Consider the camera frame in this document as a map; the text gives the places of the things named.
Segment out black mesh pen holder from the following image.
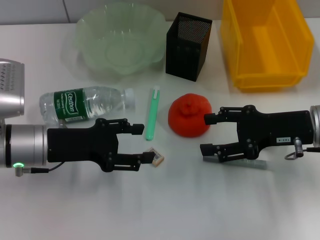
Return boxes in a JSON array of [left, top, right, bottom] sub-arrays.
[[165, 11, 213, 83]]

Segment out beige eraser with barcode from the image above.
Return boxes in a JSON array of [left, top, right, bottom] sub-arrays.
[[147, 147, 166, 168]]

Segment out red-orange fruit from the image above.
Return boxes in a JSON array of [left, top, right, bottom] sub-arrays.
[[168, 93, 213, 138]]

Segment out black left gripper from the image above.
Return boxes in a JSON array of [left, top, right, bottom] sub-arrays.
[[46, 118, 154, 173]]

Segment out clear green-label water bottle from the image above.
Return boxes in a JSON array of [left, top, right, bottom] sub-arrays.
[[39, 86, 136, 125]]

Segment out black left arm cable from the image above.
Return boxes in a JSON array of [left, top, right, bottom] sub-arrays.
[[13, 161, 66, 177]]

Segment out yellow plastic bin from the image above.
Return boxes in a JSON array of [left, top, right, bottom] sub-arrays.
[[219, 0, 315, 93]]

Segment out right arm cable with connector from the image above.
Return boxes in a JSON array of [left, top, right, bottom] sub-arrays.
[[284, 136, 320, 161]]

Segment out grey marker pen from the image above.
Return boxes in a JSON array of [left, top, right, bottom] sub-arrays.
[[202, 156, 268, 170]]

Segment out green glass fruit plate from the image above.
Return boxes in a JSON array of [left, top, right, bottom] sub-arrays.
[[74, 1, 167, 77]]

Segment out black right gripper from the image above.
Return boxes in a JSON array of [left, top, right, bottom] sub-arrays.
[[199, 104, 316, 164]]

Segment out mint green pen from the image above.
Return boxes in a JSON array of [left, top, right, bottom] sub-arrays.
[[145, 85, 161, 141]]

